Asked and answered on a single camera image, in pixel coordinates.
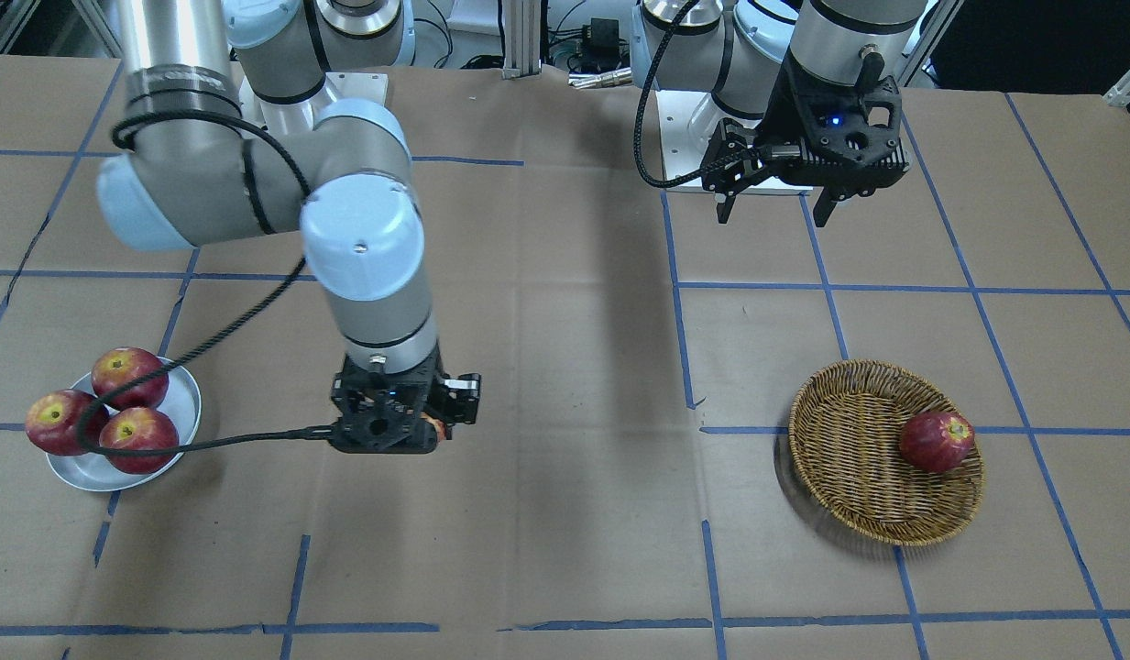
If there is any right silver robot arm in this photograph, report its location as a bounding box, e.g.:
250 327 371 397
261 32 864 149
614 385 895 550
96 1 481 455

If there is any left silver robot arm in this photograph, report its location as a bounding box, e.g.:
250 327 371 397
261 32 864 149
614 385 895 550
631 1 927 228

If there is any red apple on plate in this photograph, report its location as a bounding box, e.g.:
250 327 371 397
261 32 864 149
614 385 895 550
92 346 170 411
24 389 111 457
98 408 180 475

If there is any light blue plate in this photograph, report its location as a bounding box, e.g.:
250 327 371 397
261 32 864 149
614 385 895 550
46 367 202 492

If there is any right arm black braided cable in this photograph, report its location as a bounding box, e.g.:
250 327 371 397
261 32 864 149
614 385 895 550
73 110 336 457

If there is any dark red apple in basket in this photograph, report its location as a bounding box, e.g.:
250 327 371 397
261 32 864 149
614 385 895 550
898 411 975 475

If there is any aluminium frame post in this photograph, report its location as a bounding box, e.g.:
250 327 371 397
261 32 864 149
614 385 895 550
497 1 547 80

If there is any yellow red apple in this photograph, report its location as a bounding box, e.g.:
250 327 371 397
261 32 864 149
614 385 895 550
421 413 451 446

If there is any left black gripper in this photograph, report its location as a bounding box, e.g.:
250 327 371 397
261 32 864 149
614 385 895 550
702 55 911 228

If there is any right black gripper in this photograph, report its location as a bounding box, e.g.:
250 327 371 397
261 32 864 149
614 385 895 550
325 349 483 455

